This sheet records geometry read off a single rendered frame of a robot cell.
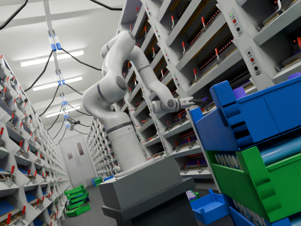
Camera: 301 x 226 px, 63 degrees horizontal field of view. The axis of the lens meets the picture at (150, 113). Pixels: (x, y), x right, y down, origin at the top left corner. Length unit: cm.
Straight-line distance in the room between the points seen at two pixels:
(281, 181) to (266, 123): 6
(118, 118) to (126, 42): 46
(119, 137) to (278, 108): 80
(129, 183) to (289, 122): 70
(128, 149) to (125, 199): 21
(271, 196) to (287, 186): 2
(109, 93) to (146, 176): 37
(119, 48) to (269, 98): 107
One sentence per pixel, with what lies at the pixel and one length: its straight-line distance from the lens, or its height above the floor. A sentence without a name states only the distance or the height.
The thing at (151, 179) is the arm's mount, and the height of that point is 33.
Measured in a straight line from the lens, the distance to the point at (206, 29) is 145.
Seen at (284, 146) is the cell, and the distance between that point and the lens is 32.
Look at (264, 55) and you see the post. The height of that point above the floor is 65.
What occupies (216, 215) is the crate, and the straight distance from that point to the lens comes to 137.
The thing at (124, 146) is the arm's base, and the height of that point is 49.
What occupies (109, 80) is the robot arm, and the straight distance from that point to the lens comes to 105.
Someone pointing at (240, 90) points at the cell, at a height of 46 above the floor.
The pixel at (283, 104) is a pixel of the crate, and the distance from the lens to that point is 31.
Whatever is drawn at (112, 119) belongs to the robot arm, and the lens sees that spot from 105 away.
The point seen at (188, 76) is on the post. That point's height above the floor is 84.
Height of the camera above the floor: 43
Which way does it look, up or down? 8 degrees up
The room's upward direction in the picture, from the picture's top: 21 degrees counter-clockwise
